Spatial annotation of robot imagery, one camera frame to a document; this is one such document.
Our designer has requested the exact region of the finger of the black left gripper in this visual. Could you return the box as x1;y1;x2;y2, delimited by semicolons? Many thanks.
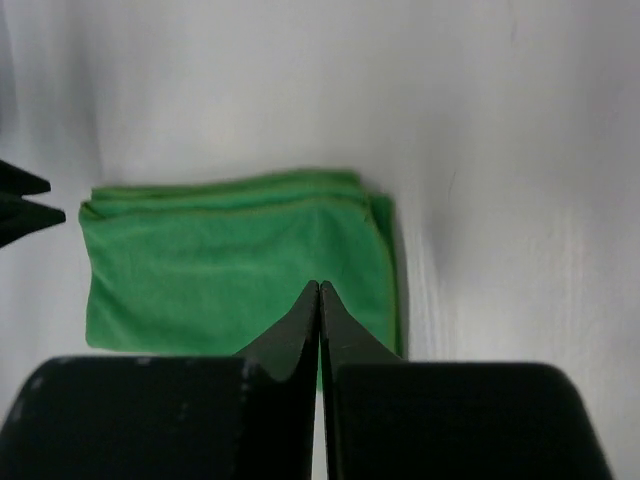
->
0;160;51;196
1;198;66;246

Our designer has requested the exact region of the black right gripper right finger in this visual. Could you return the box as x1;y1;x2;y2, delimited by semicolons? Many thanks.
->
319;283;612;479

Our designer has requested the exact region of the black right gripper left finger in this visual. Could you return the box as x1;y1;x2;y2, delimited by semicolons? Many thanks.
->
1;282;319;479

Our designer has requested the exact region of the green towel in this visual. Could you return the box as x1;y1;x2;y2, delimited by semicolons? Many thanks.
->
78;168;404;391

